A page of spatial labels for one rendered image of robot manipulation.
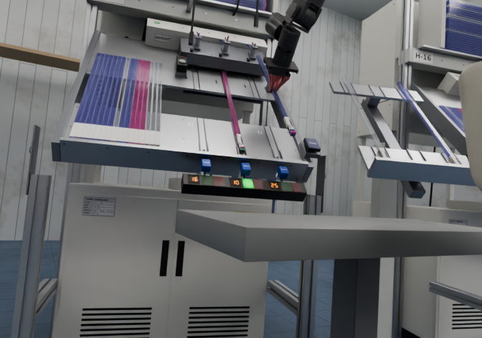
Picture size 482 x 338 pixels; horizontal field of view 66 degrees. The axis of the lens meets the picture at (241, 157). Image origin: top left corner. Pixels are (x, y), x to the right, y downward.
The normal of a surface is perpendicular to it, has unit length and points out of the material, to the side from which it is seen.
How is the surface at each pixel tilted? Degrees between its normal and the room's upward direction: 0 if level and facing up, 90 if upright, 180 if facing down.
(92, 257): 90
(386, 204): 90
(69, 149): 133
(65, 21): 90
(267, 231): 90
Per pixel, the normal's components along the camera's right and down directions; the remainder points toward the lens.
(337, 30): 0.48, -0.04
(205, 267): 0.27, -0.06
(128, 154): 0.14, 0.64
